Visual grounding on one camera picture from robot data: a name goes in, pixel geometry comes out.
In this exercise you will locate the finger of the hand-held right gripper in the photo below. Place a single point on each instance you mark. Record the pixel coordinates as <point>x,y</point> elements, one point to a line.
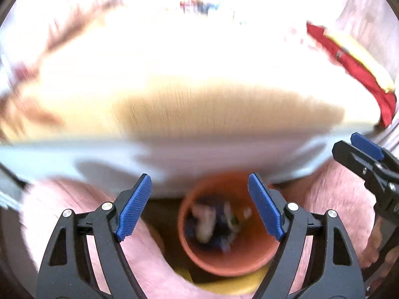
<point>366,144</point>
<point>374,180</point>

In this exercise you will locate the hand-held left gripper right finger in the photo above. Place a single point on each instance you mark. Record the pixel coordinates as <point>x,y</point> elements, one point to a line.
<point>266,208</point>

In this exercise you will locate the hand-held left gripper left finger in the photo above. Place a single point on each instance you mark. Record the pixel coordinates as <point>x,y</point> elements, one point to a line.
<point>134,208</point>

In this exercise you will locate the orange plastic bucket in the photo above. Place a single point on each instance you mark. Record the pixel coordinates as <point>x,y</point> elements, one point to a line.
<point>230,261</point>

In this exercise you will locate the person's right hand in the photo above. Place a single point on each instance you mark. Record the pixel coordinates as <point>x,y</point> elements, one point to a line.
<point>372,243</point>

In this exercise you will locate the person's left leg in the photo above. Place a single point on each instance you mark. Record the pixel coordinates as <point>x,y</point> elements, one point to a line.
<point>78,193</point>

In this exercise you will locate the pile of paper scraps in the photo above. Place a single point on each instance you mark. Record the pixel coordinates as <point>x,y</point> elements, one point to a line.
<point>202,224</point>

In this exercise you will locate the white bed mattress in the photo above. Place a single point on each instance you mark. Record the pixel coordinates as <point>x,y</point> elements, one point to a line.
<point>187,162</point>

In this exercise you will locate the red cloth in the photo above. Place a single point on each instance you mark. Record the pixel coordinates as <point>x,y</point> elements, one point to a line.
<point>358,68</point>

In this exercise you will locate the yellow plastic item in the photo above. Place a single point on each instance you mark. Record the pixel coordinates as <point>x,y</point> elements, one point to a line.
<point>218,286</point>

